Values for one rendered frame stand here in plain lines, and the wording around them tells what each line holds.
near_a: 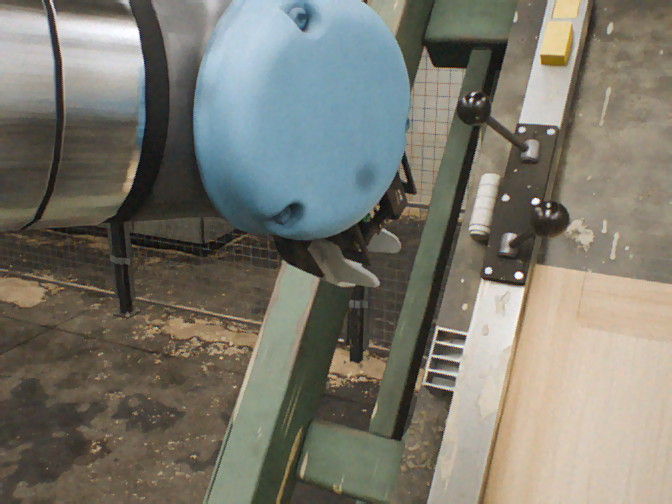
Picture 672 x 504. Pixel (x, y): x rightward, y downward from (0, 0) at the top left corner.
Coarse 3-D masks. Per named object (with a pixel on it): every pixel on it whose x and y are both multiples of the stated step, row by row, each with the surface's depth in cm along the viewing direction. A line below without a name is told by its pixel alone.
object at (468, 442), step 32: (544, 32) 90; (576, 32) 88; (576, 64) 88; (544, 96) 86; (480, 288) 80; (512, 288) 79; (480, 320) 78; (512, 320) 77; (480, 352) 77; (512, 352) 77; (480, 384) 76; (448, 416) 76; (480, 416) 75; (448, 448) 74; (480, 448) 73; (448, 480) 73; (480, 480) 72
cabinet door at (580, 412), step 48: (576, 288) 78; (624, 288) 76; (528, 336) 78; (576, 336) 76; (624, 336) 75; (528, 384) 76; (576, 384) 75; (624, 384) 73; (528, 432) 74; (576, 432) 73; (624, 432) 71; (528, 480) 73; (576, 480) 71; (624, 480) 70
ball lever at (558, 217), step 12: (540, 204) 69; (552, 204) 68; (540, 216) 68; (552, 216) 68; (564, 216) 68; (528, 228) 73; (540, 228) 68; (552, 228) 68; (564, 228) 68; (504, 240) 79; (516, 240) 76; (504, 252) 78; (516, 252) 78
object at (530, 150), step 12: (468, 96) 76; (480, 96) 76; (468, 108) 76; (480, 108) 75; (468, 120) 76; (480, 120) 76; (492, 120) 78; (504, 132) 80; (516, 144) 81; (528, 144) 82; (540, 144) 82; (528, 156) 82
